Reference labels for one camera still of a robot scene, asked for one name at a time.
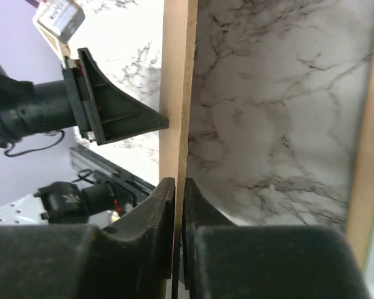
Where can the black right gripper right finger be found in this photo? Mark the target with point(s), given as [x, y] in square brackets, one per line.
[224, 260]

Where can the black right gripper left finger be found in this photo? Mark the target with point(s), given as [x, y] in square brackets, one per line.
[131, 258]

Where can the light wooden picture frame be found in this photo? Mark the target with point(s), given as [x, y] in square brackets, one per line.
[360, 219]

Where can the brown backing board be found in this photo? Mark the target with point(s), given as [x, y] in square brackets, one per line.
[179, 36]

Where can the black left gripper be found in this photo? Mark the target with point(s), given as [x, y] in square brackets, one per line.
[85, 98]

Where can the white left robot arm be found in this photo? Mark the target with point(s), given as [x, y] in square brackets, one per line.
[35, 195]

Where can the aluminium rail frame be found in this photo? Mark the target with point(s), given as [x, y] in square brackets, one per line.
[112, 174]

